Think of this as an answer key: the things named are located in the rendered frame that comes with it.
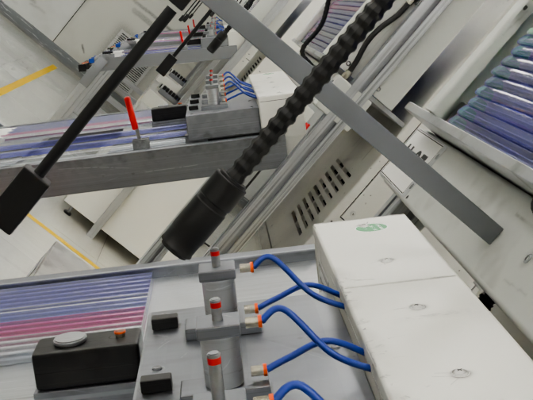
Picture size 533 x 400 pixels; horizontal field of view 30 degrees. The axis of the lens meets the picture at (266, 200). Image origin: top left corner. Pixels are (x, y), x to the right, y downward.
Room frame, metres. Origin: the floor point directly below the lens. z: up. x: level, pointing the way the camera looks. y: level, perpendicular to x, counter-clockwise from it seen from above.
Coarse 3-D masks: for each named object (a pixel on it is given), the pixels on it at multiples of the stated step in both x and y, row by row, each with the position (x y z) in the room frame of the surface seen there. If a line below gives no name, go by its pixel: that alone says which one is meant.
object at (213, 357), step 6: (210, 354) 0.42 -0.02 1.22; (216, 354) 0.42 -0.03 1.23; (210, 360) 0.42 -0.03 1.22; (216, 360) 0.42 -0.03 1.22; (210, 366) 0.42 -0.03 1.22; (216, 366) 0.42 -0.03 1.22; (210, 372) 0.42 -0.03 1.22; (216, 372) 0.42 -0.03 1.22; (222, 372) 0.42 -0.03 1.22; (210, 378) 0.42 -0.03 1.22; (216, 378) 0.42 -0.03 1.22; (222, 378) 0.42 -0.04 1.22; (210, 384) 0.42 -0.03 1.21; (216, 384) 0.42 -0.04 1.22; (222, 384) 0.42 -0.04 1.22; (216, 390) 0.42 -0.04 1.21; (222, 390) 0.42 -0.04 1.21; (216, 396) 0.42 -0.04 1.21; (222, 396) 0.42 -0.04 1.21
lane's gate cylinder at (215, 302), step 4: (212, 300) 0.53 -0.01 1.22; (216, 300) 0.53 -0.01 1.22; (212, 304) 0.53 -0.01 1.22; (216, 304) 0.53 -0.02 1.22; (220, 304) 0.53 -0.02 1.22; (212, 308) 0.53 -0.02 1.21; (216, 308) 0.53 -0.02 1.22; (220, 308) 0.53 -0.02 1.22; (212, 312) 0.53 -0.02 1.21; (216, 312) 0.53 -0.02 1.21; (220, 312) 0.53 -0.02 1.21; (212, 316) 0.53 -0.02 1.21; (216, 316) 0.53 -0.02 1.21; (220, 316) 0.53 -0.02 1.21; (212, 320) 0.53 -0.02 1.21; (216, 320) 0.53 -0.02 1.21; (220, 320) 0.53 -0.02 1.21
